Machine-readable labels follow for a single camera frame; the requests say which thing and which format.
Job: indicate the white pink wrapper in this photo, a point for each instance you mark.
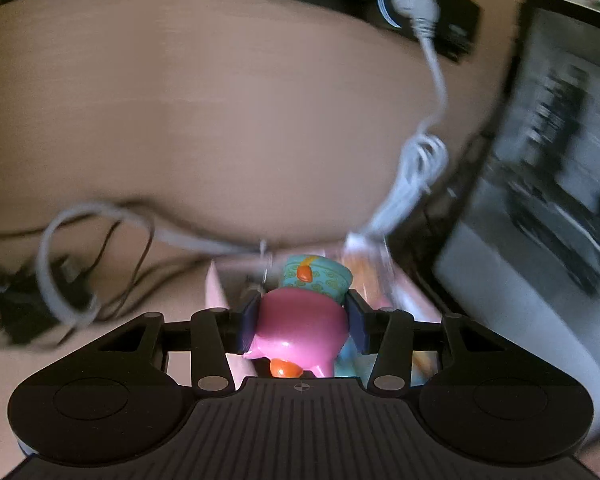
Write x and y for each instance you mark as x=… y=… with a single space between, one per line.
x=373 y=271

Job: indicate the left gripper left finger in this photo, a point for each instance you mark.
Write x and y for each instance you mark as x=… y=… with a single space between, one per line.
x=216 y=332

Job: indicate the pink cardboard box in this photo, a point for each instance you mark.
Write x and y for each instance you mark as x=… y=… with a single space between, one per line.
x=230 y=278

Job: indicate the glass-sided computer case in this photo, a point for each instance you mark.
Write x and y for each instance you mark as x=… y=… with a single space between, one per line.
x=521 y=251

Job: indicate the white power plug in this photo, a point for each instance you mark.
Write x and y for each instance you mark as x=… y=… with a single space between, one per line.
x=423 y=15

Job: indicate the pink teal duck toy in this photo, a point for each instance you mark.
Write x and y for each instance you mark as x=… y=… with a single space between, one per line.
x=302 y=325

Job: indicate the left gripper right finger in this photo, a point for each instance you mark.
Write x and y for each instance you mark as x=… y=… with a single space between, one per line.
x=387 y=335

